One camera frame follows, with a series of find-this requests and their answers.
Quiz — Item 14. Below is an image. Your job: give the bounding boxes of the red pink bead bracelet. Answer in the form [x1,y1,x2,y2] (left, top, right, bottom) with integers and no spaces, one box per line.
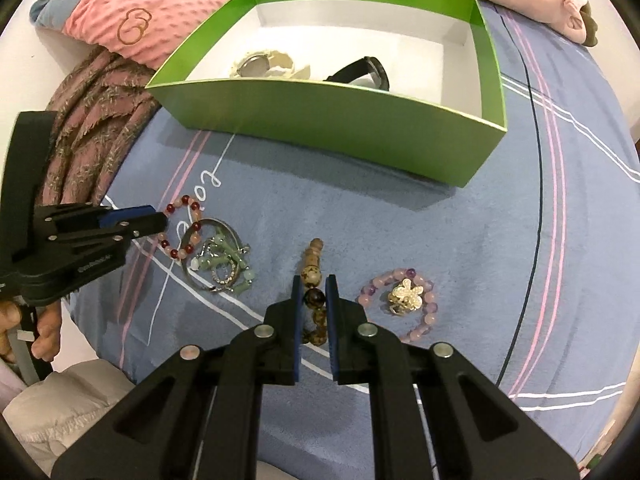
[156,194,205,261]

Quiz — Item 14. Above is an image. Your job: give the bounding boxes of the green jade bead bracelet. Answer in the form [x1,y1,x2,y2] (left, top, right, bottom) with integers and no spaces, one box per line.
[190,226,257,295]

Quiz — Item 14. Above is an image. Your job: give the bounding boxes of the purple pink bead bracelet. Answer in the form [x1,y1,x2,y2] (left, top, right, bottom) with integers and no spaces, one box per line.
[354,266,440,345]

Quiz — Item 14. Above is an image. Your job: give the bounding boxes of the gold flower brooch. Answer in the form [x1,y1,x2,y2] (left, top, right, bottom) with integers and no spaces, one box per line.
[387,278,424,316]

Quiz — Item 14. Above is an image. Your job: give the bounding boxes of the brown wooden bead bracelet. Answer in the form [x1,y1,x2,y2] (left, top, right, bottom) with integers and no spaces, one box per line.
[299,237,330,347]

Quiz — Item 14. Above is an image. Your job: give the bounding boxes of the cream white wristwatch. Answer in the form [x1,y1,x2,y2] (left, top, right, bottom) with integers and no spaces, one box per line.
[230,50,311,80]

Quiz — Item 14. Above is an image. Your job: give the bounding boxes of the black fitness band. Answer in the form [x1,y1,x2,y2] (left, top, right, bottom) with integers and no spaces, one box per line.
[326,56,390,91]

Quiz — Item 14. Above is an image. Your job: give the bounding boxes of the silver metal bangle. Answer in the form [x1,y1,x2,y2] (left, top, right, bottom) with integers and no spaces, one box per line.
[179,218,255,295]

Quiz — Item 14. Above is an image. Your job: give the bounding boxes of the person's left hand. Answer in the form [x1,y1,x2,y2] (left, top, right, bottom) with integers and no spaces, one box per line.
[0,300,63,364]

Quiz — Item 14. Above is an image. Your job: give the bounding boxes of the pink woven fringed scarf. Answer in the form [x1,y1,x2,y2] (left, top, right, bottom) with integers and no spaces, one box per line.
[37,47,160,206]

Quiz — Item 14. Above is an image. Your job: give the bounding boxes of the blue striped bed sheet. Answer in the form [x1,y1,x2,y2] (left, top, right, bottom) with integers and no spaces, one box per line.
[70,4,639,458]

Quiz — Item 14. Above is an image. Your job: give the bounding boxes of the pink dotted bear blanket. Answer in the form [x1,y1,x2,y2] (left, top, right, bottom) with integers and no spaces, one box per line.
[29,0,229,70]

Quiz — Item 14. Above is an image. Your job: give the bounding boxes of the green cardboard box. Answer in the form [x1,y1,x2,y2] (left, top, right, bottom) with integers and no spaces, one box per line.
[149,0,506,188]

